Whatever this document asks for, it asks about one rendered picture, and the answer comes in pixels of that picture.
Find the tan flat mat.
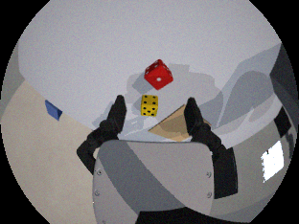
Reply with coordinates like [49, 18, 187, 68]
[148, 104, 191, 142]

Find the red die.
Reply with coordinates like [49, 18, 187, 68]
[144, 59, 173, 90]

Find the yellow die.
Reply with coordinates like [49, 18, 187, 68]
[141, 95, 158, 117]

